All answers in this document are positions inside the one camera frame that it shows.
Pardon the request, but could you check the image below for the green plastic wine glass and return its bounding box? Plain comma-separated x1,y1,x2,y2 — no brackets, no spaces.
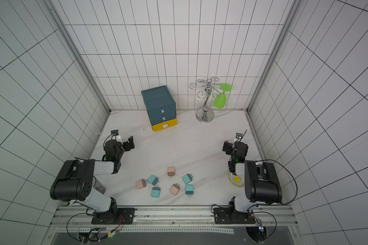
214,83,232,109

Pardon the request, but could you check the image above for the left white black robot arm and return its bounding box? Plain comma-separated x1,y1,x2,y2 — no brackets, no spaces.
50,136,135,225

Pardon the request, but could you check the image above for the teal plug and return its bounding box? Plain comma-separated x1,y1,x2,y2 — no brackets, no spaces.
148,175,159,186
151,186,160,198
182,174,193,185
185,184,194,197

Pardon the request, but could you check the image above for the pink plug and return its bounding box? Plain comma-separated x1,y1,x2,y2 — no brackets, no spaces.
136,179,147,189
167,166,176,178
170,183,181,196

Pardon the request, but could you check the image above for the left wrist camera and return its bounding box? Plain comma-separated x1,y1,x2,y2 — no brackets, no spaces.
111,130,123,143

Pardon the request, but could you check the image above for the yellow bottom drawer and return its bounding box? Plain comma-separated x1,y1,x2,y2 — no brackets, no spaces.
152,118,177,132

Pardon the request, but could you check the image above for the pink plug left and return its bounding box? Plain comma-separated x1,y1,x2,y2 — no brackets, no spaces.
136,179,147,189

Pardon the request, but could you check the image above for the pink plug bottom centre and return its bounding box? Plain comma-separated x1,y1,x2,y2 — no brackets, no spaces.
170,183,181,196

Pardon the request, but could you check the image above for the yellow white patterned ball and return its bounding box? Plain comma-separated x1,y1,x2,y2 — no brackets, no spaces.
228,172,245,188

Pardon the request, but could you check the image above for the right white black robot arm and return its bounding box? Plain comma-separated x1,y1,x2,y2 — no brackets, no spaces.
222,140,283,214

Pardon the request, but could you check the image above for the pink plug top centre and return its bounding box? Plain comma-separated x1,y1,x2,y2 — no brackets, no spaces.
167,166,176,178

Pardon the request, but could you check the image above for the aluminium mounting rail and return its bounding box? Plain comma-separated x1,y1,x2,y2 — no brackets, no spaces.
46,205,300,239

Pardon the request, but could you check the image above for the chrome glass holder stand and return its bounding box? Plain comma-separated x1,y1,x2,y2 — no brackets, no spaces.
189,77,219,123

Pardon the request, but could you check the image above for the teal drawer cabinet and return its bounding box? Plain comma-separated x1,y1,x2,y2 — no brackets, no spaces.
141,85,176,125

